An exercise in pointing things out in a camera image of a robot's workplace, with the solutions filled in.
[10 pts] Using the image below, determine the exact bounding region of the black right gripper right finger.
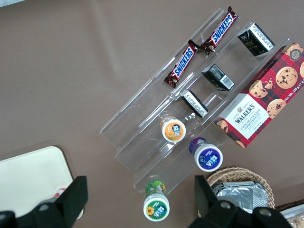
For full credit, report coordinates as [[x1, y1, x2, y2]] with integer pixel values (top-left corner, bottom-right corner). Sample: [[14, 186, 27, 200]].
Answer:
[[187, 175, 252, 228]]

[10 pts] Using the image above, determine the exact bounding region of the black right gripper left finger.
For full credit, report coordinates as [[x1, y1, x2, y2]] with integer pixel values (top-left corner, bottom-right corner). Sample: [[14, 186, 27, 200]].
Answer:
[[16, 176, 88, 228]]

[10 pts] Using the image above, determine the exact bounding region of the silver foil tray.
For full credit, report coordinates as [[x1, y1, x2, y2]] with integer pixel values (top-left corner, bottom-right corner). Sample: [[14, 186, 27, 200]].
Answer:
[[211, 180, 268, 212]]

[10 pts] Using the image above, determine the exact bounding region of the oval tan wicker basket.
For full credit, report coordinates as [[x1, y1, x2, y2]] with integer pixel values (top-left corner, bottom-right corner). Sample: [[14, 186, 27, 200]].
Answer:
[[205, 166, 276, 209]]

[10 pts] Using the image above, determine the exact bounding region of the beige plastic tray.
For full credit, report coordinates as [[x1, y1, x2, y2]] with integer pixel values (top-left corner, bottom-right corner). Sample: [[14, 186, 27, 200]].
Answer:
[[0, 146, 74, 216]]

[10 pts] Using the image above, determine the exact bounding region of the red-lid yogurt cup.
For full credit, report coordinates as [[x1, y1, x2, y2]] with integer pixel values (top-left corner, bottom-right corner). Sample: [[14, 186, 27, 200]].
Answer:
[[52, 186, 86, 219]]

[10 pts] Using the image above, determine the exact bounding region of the purple-lid yogurt cup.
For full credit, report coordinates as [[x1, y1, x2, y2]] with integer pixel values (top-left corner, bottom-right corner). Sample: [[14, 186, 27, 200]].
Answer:
[[189, 137, 223, 172]]

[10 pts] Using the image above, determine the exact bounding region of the green-lid yogurt cup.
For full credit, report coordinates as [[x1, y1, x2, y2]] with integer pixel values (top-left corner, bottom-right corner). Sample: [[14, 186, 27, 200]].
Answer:
[[142, 180, 171, 222]]

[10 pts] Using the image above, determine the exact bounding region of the orange-lid yogurt cup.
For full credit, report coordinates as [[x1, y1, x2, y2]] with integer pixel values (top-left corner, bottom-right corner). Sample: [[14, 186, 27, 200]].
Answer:
[[160, 115, 187, 143]]

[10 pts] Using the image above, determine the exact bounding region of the white rectangular bin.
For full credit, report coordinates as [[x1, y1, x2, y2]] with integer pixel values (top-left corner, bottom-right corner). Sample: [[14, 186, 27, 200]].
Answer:
[[274, 201, 304, 228]]

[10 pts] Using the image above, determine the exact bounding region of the small black box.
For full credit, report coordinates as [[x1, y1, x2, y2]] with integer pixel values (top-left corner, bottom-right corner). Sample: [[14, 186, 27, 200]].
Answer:
[[201, 63, 236, 92], [180, 89, 209, 118], [237, 22, 276, 57]]

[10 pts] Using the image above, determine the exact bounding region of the clear pack of cookies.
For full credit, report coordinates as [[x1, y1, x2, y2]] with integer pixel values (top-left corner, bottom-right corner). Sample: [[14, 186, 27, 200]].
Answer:
[[288, 217, 304, 228]]

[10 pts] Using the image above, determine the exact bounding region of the clear acrylic stepped shelf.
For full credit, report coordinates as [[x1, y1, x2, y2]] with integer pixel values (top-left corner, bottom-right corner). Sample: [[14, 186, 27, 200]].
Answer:
[[99, 8, 289, 193]]

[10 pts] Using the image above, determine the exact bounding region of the red tartan Walkers cookie box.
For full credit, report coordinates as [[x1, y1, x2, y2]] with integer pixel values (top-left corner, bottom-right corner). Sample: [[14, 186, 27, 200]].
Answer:
[[213, 42, 304, 149]]

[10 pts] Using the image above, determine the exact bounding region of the Snickers chocolate bar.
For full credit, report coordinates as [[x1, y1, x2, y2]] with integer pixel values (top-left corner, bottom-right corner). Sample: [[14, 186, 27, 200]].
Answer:
[[164, 39, 200, 88], [200, 6, 239, 55]]

